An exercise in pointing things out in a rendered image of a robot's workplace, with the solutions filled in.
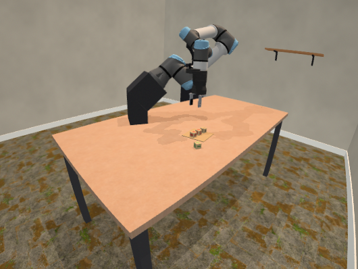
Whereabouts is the tan block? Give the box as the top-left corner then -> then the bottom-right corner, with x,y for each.
200,126 -> 207,134
193,141 -> 201,149
195,128 -> 202,136
190,131 -> 197,138

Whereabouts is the tan flat mat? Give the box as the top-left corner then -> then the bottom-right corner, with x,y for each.
182,128 -> 214,142

